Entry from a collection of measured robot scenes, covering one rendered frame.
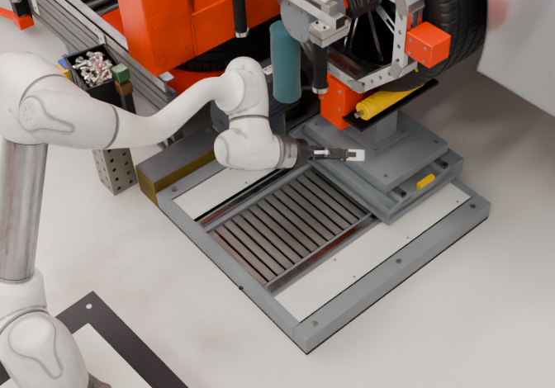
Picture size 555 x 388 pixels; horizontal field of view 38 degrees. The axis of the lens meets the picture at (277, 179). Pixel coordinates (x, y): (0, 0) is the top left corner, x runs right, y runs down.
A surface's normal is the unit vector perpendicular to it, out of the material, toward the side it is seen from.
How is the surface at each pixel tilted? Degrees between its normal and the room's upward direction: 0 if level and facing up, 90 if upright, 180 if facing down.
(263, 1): 90
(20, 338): 5
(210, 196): 0
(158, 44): 90
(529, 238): 0
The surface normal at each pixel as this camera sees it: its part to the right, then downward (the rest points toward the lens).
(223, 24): 0.64, 0.54
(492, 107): -0.04, -0.69
